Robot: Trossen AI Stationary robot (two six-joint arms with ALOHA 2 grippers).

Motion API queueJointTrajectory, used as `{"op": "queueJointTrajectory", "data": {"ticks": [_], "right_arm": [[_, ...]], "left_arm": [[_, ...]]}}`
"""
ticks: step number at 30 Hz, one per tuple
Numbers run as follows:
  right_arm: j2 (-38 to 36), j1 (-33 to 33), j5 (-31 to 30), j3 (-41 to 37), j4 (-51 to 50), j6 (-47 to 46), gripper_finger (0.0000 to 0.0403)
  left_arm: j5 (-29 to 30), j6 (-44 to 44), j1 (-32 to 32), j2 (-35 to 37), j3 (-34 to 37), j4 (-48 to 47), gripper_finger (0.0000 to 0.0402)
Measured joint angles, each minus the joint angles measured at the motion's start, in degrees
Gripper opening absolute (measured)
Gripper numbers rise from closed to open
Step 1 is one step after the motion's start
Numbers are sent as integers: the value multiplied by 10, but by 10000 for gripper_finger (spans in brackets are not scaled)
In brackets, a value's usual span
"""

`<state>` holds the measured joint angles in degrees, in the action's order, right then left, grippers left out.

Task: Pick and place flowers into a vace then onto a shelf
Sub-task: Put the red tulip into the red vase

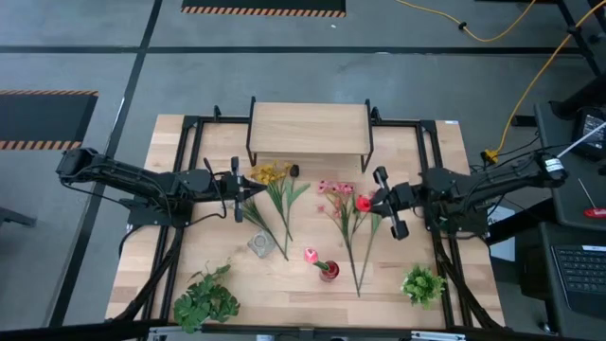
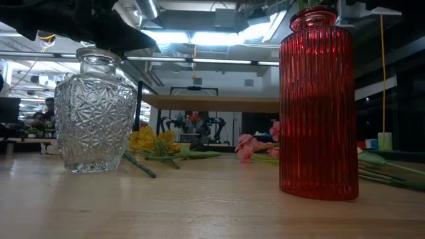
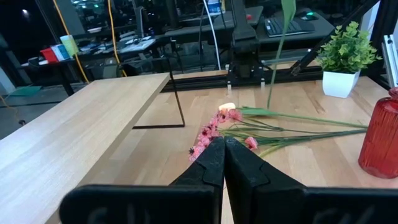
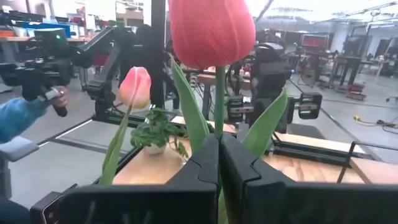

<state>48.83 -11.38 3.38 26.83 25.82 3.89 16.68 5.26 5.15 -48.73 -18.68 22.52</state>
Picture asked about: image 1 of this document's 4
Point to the small green plant white pot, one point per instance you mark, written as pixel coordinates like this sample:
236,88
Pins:
422,286

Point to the dark green monstera plant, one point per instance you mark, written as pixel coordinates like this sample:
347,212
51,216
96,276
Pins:
203,303

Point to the grey metal stand foot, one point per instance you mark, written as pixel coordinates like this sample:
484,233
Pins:
14,217

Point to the black desk with laptop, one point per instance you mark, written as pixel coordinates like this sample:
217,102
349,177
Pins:
530,284

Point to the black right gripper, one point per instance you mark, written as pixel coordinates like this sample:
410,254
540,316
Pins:
402,199

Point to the wooden shelf with black legs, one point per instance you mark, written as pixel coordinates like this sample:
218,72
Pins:
308,128

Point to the white paper sheet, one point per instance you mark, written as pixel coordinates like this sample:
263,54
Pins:
504,246

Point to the black laptop keyboard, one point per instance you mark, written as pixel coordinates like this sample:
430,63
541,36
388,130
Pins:
582,274

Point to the black aluminium table frame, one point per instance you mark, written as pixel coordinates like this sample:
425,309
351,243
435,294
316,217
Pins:
402,122

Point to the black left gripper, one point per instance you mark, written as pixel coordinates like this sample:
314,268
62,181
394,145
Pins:
222,185

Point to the pink blossom spray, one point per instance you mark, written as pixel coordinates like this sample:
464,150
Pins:
338,189

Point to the pink artificial tulip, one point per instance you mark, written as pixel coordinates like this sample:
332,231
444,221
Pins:
310,256

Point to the black desk with tablet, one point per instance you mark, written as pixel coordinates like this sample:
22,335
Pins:
568,199

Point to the red ribbed glass vase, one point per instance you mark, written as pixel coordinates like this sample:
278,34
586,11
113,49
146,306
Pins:
330,272

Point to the black overhead rig frame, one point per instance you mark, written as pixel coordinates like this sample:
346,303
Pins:
71,331

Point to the clear cut-glass vase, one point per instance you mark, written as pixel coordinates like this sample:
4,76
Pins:
261,244

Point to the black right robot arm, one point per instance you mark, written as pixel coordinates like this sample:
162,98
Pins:
497,182

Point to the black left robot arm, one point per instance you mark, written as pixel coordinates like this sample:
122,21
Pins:
118,171

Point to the black hazard-striped floor mat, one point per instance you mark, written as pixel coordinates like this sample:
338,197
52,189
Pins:
262,4
42,118

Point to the black equipment stand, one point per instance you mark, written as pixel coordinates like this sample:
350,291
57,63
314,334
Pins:
582,102

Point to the yellow artificial flower bunch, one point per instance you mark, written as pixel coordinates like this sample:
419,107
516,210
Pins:
267,173

